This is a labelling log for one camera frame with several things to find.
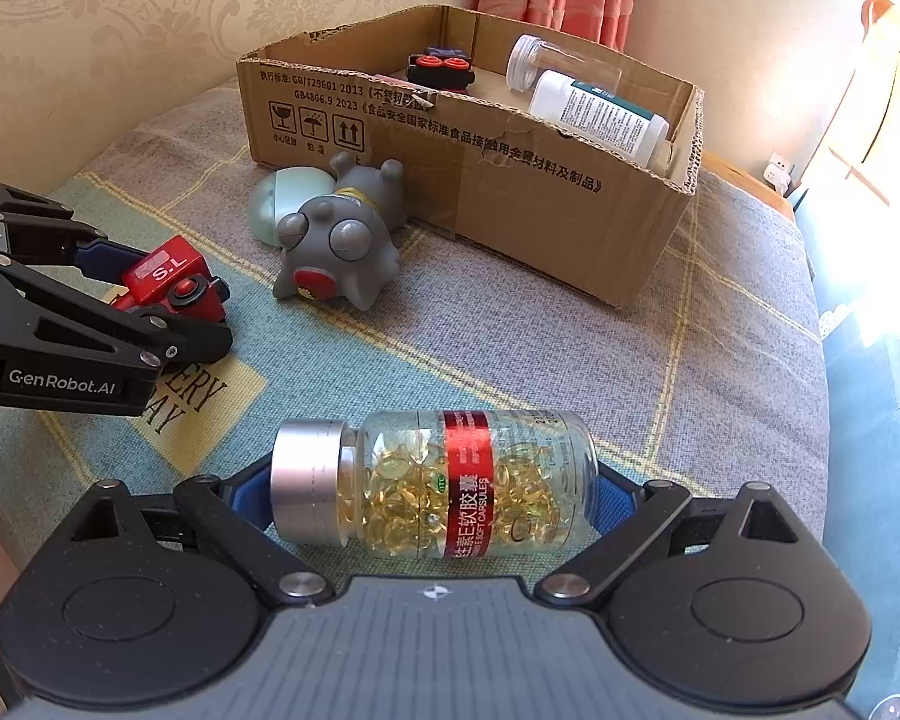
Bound clear plastic jar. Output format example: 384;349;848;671
505;34;622;94

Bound orange wooden headboard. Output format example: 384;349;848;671
802;0;900;206

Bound red toy train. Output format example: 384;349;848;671
110;236;229;323

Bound blue floral bed sheet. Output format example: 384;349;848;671
795;187;900;718

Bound fish oil capsule bottle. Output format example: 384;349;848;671
269;410;600;561

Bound white wall plug charger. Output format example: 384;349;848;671
763;153;792;197

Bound mint green egg-shaped case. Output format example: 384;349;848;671
247;166;336;247

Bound brown cardboard box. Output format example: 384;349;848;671
237;5;704;307

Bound grey rubber animal toy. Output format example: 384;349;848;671
272;151;408;310

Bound black toy car red wheels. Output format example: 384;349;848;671
404;46;476;93

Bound white medical cotton swab box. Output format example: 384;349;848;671
530;70;676;176

